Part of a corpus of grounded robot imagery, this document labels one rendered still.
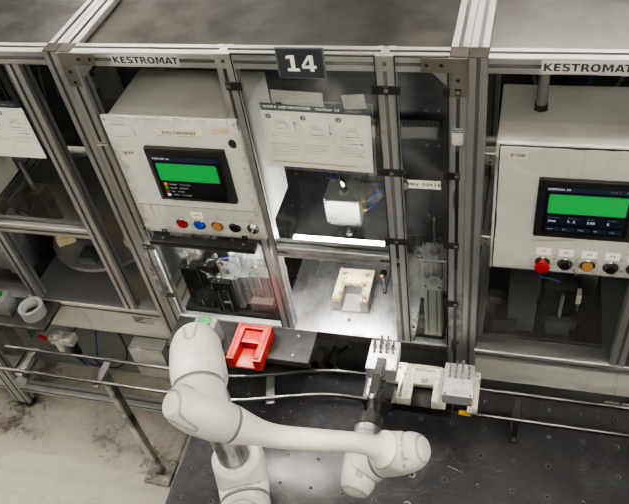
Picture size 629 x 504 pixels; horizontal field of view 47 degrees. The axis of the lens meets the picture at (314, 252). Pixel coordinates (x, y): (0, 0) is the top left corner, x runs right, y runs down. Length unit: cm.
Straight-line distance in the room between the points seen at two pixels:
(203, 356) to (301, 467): 85
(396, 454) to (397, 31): 109
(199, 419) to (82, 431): 204
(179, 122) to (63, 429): 213
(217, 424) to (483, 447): 110
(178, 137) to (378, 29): 63
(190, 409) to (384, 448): 54
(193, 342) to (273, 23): 87
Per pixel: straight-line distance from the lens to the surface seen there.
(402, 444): 200
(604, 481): 259
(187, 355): 186
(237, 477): 230
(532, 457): 259
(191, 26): 210
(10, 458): 387
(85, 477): 364
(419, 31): 191
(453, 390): 241
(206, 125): 204
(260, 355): 251
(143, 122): 213
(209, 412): 178
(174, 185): 221
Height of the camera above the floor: 295
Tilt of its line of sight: 45 degrees down
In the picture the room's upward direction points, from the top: 11 degrees counter-clockwise
